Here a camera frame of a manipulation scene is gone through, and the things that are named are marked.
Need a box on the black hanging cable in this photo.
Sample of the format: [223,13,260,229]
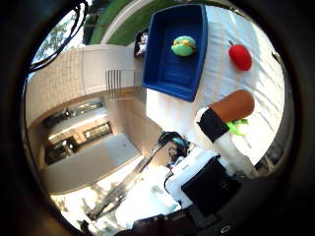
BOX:
[28,0,90,74]

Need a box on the red plush apple toy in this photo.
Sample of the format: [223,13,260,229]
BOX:
[227,39,253,72]

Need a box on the green round plush toy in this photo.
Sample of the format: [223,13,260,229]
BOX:
[170,34,198,58]

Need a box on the green ring toy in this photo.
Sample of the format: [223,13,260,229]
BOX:
[225,118,250,138]

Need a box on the blue plastic container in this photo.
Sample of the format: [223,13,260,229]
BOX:
[141,3,210,103]

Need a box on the brown plush sausage toy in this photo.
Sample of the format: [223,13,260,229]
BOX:
[209,89,256,124]

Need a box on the white table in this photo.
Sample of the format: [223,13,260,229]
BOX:
[146,4,285,166]

